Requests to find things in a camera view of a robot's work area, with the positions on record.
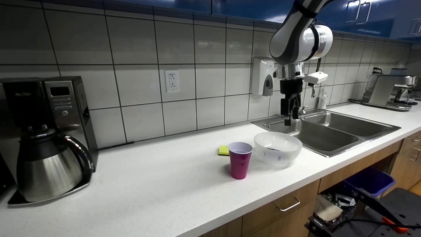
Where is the metal wall cabinet handle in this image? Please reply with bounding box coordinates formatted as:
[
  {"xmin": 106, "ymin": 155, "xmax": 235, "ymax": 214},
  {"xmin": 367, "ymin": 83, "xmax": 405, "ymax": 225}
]
[
  {"xmin": 363, "ymin": 0, "xmax": 375, "ymax": 26},
  {"xmin": 352, "ymin": 0, "xmax": 364, "ymax": 23}
]

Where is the steel coffee carafe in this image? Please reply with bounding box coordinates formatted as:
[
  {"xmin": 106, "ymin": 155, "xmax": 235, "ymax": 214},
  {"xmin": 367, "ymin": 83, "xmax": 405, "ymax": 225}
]
[{"xmin": 15, "ymin": 123, "xmax": 94, "ymax": 204}]

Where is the blue plastic bin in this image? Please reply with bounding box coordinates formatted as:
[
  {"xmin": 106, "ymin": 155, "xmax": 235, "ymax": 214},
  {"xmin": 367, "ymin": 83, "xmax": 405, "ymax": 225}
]
[{"xmin": 343, "ymin": 166, "xmax": 396, "ymax": 200}]

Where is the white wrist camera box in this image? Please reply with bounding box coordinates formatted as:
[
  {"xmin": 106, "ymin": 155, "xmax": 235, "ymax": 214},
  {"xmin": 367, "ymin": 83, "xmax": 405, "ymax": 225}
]
[{"xmin": 305, "ymin": 71, "xmax": 330, "ymax": 87}]

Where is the clear soap bottle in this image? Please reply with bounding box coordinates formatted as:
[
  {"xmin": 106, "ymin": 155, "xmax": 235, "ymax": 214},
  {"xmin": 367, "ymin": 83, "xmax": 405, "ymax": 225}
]
[{"xmin": 317, "ymin": 85, "xmax": 330, "ymax": 110}]

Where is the clear plastic bowl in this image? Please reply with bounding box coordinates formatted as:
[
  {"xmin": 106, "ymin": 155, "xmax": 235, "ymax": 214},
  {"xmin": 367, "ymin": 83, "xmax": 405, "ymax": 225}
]
[{"xmin": 252, "ymin": 130, "xmax": 304, "ymax": 171}]

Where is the white wall outlet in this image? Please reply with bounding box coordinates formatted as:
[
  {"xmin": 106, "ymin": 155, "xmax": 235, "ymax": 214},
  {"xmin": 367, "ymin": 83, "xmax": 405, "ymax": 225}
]
[{"xmin": 164, "ymin": 69, "xmax": 181, "ymax": 94}]

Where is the metal drawer handle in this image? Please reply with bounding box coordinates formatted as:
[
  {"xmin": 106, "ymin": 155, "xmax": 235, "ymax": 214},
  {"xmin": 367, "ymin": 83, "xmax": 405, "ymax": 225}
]
[{"xmin": 277, "ymin": 197, "xmax": 302, "ymax": 213}]

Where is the blue wall cabinet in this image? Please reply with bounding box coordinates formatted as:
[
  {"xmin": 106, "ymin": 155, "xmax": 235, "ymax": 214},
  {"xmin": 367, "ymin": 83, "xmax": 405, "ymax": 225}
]
[{"xmin": 0, "ymin": 0, "xmax": 421, "ymax": 44}]

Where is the stainless steel double sink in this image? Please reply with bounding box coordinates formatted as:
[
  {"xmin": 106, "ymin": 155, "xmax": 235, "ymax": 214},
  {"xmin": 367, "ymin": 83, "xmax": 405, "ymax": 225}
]
[{"xmin": 254, "ymin": 109, "xmax": 401, "ymax": 158}]

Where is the wooden base cabinet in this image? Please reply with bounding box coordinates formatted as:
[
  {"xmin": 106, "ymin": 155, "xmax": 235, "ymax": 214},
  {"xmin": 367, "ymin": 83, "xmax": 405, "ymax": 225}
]
[{"xmin": 198, "ymin": 130, "xmax": 421, "ymax": 237}]

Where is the purple plastic cup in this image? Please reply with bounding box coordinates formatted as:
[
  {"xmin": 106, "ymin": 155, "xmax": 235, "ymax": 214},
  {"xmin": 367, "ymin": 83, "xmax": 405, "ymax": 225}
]
[{"xmin": 226, "ymin": 141, "xmax": 255, "ymax": 180}]

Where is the chrome faucet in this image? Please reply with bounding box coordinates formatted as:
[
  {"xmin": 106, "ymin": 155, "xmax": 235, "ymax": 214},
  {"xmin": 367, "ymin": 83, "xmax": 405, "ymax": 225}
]
[{"xmin": 301, "ymin": 83, "xmax": 318, "ymax": 118}]

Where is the black coffee maker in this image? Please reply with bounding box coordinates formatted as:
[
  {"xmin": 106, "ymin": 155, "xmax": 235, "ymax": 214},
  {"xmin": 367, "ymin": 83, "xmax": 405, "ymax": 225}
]
[{"xmin": 0, "ymin": 76, "xmax": 100, "ymax": 208}]

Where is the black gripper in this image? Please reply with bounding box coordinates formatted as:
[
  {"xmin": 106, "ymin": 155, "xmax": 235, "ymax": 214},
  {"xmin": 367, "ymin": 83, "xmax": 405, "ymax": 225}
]
[{"xmin": 279, "ymin": 77, "xmax": 305, "ymax": 127}]

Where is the steel espresso machine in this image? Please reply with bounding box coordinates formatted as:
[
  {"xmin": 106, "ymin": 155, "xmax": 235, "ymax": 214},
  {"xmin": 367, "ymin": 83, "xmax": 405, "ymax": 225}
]
[{"xmin": 359, "ymin": 65, "xmax": 421, "ymax": 113}]

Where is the orange black clamp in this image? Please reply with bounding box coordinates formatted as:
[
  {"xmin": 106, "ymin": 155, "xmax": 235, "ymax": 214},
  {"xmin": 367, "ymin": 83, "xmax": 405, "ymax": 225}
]
[{"xmin": 380, "ymin": 216, "xmax": 411, "ymax": 234}]

